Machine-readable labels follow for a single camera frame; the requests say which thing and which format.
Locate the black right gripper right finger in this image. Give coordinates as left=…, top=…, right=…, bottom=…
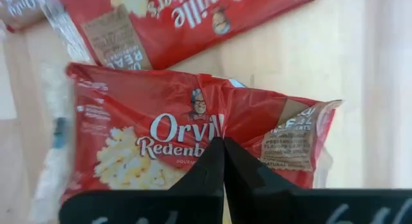
left=224, top=137, right=304, bottom=191

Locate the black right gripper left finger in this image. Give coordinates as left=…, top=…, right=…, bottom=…
left=169, top=136, right=225, bottom=191

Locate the red popcorn bag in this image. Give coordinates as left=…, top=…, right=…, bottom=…
left=54, top=0, right=326, bottom=71
left=0, top=0, right=46, bottom=33
left=30, top=62, right=342, bottom=224

